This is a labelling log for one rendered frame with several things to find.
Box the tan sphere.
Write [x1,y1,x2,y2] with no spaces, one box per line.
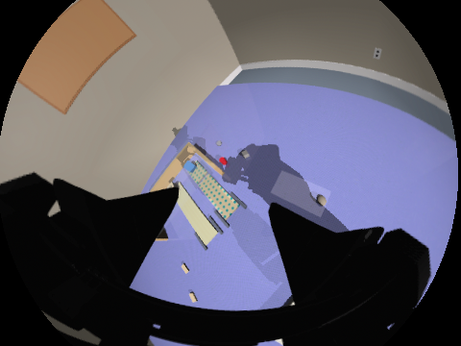
[318,195,327,207]

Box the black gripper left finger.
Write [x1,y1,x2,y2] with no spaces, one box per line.
[53,178,178,287]

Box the pale yellow strip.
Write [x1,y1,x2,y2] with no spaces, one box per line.
[181,196,218,246]

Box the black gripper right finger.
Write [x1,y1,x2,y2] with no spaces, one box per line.
[269,203,384,304]

